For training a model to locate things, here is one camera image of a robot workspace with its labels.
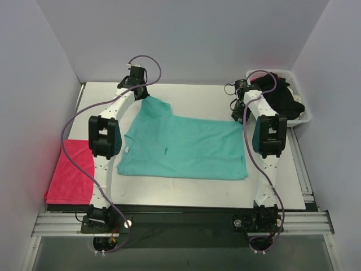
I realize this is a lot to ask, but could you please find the black t shirt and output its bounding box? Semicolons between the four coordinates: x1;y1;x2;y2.
251;73;305;120

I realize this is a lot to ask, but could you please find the teal t shirt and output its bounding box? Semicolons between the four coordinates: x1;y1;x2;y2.
117;97;248;181

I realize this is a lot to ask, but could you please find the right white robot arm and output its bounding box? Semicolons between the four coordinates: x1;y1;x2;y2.
231;79;287;208

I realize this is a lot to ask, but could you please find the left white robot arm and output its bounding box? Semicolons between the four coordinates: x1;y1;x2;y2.
88;64;149;209

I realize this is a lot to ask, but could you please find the white plastic laundry basket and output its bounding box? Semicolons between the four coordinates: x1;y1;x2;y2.
245;68;311;128

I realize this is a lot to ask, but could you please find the white garment in basket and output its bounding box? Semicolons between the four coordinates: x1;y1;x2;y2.
288;86;302;104

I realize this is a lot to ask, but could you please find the folded pink t shirt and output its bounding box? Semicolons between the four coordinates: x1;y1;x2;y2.
44;139;95;205

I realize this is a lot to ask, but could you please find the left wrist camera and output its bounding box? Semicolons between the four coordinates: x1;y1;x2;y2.
126;63;142;70

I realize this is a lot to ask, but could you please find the aluminium left side rail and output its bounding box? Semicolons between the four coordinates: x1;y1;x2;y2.
74;82;86;114

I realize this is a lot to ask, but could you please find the aluminium rail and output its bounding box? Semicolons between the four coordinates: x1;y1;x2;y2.
287;128;320;212
32;212;334;237
74;82;86;114

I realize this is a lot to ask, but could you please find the aluminium right side rail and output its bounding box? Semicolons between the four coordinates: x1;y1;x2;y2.
287;128;320;212

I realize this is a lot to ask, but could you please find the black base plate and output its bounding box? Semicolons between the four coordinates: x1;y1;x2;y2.
80;205;284;251

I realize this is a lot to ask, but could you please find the aluminium front rail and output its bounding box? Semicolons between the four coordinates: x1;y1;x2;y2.
32;212;334;237

